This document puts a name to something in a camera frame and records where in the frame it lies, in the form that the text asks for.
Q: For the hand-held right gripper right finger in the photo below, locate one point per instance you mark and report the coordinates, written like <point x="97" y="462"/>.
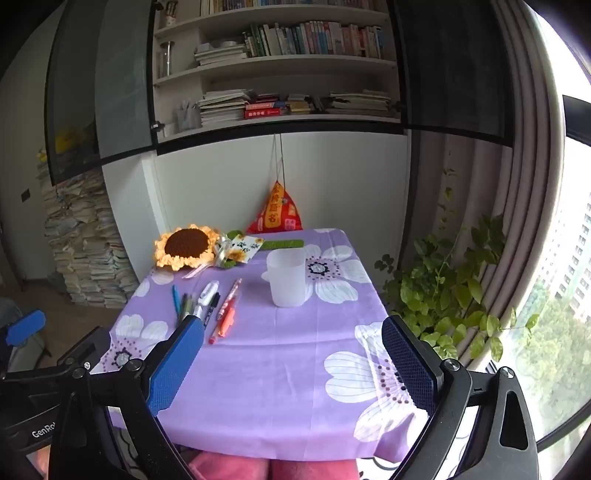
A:
<point x="408" y="364"/>

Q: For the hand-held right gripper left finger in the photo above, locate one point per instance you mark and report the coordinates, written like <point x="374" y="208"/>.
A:
<point x="178" y="364"/>

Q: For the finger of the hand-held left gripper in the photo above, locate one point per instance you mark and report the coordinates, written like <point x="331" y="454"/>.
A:
<point x="87" y="345"/>
<point x="25" y="326"/>

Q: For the slim white correction tape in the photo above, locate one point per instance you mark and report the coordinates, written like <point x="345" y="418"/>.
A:
<point x="198" y="311"/>

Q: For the green capped pen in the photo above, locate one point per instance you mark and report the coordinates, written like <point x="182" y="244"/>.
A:
<point x="184" y="307"/>

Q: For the black marker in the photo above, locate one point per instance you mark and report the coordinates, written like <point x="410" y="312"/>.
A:
<point x="212" y="308"/>

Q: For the blue pen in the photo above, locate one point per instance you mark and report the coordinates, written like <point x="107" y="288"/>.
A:
<point x="176" y="297"/>

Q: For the wide white correction tape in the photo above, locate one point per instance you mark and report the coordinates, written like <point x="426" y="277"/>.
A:
<point x="208" y="291"/>

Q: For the translucent white plastic cup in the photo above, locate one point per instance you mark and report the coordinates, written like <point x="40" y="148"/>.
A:
<point x="286" y="281"/>

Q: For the grey cloth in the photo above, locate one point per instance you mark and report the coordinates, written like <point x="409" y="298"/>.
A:
<point x="9" y="314"/>

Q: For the green leafy plant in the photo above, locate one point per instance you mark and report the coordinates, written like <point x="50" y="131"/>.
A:
<point x="443" y="286"/>

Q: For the purple floral tablecloth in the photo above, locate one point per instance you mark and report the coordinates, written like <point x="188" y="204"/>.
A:
<point x="277" y="364"/>

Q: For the tall stack of papers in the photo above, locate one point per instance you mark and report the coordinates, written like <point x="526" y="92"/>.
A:
<point x="87" y="240"/>

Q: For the white ribbon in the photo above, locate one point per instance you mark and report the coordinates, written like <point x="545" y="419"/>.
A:
<point x="210" y="261"/>

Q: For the person's left leg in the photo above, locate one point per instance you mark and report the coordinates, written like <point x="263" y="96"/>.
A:
<point x="231" y="467"/>

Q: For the person's leg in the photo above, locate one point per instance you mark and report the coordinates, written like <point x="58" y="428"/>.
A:
<point x="314" y="470"/>
<point x="231" y="467"/>

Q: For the crochet sunflower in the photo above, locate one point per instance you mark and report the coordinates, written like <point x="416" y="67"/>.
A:
<point x="187" y="244"/>

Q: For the sunflower print card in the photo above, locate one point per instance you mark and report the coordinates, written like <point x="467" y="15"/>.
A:
<point x="244" y="245"/>

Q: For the person's right leg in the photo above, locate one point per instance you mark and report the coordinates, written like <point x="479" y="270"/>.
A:
<point x="314" y="470"/>

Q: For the window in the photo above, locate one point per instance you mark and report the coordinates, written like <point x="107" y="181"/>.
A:
<point x="554" y="323"/>

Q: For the green crochet stem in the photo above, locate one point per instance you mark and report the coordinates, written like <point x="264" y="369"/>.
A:
<point x="279" y="243"/>

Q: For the red triangular hanging pouch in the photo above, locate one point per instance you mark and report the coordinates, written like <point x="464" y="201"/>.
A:
<point x="277" y="212"/>

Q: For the yellow object behind glass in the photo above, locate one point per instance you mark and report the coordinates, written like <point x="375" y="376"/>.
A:
<point x="69" y="138"/>

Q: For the grey pink curtain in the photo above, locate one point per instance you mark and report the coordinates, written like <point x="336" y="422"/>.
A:
<point x="521" y="184"/>

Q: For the cabinet door latch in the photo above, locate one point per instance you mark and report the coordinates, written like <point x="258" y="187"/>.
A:
<point x="157" y="124"/>

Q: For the dark glass cabinet door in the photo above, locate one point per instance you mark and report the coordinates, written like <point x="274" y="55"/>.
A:
<point x="71" y="92"/>

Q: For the clear pen holder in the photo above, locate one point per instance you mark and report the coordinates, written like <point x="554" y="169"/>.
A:
<point x="188" y="117"/>

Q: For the stack of white books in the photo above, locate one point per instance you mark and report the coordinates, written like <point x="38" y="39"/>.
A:
<point x="224" y="107"/>

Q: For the red book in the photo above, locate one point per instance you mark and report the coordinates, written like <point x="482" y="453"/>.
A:
<point x="267" y="100"/>
<point x="264" y="113"/>

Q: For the stack of worn books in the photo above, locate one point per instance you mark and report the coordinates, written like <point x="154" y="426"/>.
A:
<point x="360" y="102"/>

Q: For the frosted glass cabinet door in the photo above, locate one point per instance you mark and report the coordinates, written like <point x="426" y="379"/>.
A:
<point x="124" y="78"/>

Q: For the pile of small books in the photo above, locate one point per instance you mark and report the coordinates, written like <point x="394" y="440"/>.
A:
<point x="300" y="104"/>

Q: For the glass jar with metal lid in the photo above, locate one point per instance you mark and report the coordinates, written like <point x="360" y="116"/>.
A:
<point x="167" y="57"/>

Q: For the stack of flat books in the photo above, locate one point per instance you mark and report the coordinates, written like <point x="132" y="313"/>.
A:
<point x="219" y="53"/>

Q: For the white bookshelf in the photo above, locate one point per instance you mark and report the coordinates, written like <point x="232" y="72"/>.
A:
<point x="295" y="69"/>

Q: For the row of upright books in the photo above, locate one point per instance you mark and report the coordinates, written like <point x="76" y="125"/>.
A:
<point x="318" y="40"/>

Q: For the small shelf ornament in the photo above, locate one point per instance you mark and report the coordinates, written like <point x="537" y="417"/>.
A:
<point x="169" y="13"/>

